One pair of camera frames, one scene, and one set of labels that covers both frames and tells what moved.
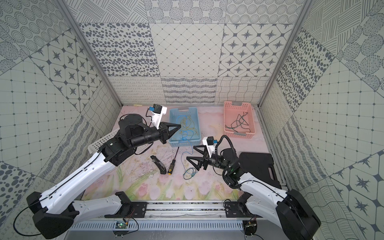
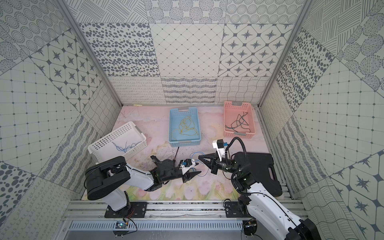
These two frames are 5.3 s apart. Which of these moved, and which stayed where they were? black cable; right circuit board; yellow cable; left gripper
Moved: left gripper
Stayed: right circuit board; black cable; yellow cable
